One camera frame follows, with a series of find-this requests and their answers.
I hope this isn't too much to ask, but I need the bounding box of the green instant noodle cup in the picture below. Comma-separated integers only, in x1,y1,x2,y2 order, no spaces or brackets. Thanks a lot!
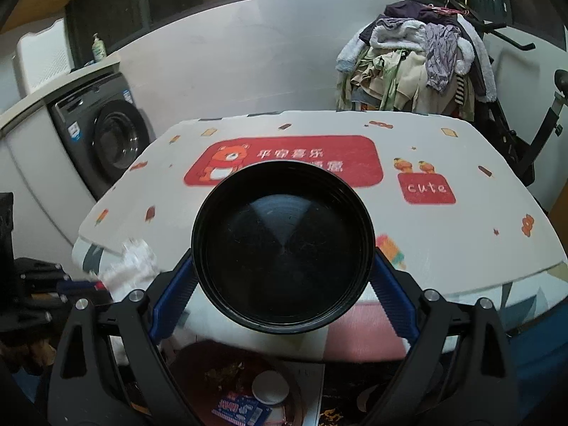
251,370,290,406

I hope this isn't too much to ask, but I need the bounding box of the black washing machine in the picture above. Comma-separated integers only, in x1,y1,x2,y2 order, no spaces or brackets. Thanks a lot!
48,72,154,200

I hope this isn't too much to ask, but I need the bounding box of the exercise bike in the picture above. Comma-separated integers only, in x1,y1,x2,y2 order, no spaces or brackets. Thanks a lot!
484,26,567,202

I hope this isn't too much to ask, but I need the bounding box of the detergent bottle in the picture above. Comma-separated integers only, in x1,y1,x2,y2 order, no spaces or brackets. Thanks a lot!
92,33,107,62

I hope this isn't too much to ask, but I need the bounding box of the pile of clothes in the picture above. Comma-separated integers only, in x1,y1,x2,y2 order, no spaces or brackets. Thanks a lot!
335,0,498,121

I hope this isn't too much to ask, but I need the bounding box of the cartoon print bed sheet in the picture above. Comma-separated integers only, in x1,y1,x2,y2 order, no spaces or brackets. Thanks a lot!
73,111,567,362

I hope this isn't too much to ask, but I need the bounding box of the blue milk carton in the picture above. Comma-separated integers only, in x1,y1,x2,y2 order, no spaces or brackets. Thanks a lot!
212,392,272,426

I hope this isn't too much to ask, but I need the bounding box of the black round bowl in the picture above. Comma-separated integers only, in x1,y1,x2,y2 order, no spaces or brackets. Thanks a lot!
192,160,376,335

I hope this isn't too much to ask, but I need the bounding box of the white paper bag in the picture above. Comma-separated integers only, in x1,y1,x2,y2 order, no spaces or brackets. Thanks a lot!
88,240,161,302

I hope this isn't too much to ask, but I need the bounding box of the trash bin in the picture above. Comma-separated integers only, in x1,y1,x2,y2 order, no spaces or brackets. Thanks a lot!
169,342,403,425

